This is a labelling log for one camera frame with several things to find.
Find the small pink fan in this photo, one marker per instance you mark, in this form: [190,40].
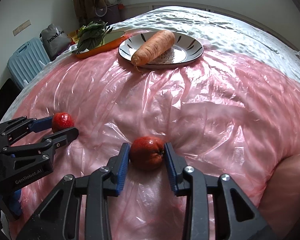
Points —
[100,11]

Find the red and yellow packets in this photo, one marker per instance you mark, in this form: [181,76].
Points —
[73,37]

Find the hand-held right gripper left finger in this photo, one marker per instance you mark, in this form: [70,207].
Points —
[122,167]

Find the brown coat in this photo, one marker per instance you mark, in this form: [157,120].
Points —
[87,0]

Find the grey printed bag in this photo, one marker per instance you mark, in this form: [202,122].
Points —
[53,40]

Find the purple bin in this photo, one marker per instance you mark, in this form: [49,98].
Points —
[113,13]

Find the striped white plate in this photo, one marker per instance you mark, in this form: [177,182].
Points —
[190,47]

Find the pink plastic sheet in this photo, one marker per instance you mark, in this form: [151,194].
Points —
[202,100]

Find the small red apple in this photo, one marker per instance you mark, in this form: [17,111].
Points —
[62,121]
[146,153]

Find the light blue suitcase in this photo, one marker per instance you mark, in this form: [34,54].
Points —
[27,60]

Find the carrot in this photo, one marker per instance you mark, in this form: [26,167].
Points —
[152,48]

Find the orange plate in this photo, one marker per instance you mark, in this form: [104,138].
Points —
[111,42]

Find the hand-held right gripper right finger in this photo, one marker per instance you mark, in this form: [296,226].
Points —
[171,167]

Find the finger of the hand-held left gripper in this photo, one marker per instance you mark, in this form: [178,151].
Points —
[62,136]
[42,124]

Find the white wall outlet strip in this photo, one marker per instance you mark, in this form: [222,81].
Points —
[21,27]

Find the green leafy vegetable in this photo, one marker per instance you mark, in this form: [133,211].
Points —
[92,36]

